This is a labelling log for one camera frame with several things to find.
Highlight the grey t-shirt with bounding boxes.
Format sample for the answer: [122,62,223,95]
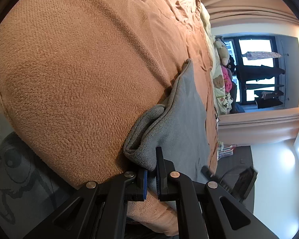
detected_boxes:
[123,59,210,183]

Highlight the striped bag on cabinet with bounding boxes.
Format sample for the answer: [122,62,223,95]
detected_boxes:
[217,141,237,160]

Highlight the right pink curtain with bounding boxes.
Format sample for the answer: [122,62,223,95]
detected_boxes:
[218,107,299,146]

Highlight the pink curtain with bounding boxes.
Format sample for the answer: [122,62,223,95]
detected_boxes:
[218,107,299,146]
[201,0,299,27]

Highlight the bear print cream quilt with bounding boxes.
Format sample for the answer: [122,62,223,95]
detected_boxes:
[211,53,233,115]

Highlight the pink fluffy item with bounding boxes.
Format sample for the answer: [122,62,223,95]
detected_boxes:
[221,66,232,93]

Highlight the hanging black coat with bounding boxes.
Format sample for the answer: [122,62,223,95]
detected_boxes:
[236,65,285,83]

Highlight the grey patterned trousers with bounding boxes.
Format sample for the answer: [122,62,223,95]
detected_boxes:
[0,132,75,238]

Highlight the hanging patterned garment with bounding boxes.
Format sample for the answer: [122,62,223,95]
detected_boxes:
[242,51,282,61]

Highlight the beige plush toy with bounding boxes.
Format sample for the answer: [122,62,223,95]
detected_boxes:
[214,38,229,66]

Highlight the orange bed blanket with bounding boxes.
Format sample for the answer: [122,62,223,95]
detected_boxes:
[0,0,219,237]

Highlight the cream bed sheet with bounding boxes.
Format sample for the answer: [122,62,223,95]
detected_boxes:
[200,3,216,78]

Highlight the left pink curtain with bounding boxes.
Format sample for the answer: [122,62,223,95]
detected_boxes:
[201,0,299,27]

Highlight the black cable on bed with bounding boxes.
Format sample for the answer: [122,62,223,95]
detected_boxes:
[213,106,220,131]

